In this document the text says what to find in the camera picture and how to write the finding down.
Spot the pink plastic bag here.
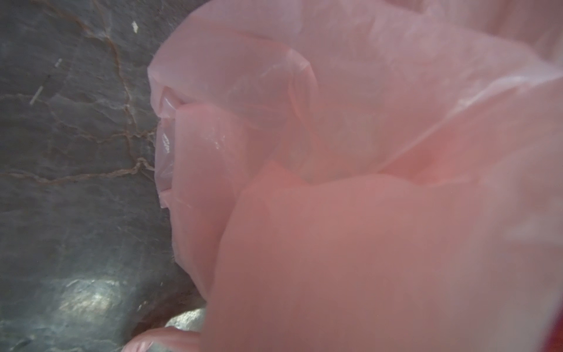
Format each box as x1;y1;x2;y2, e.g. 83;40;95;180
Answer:
126;1;562;351

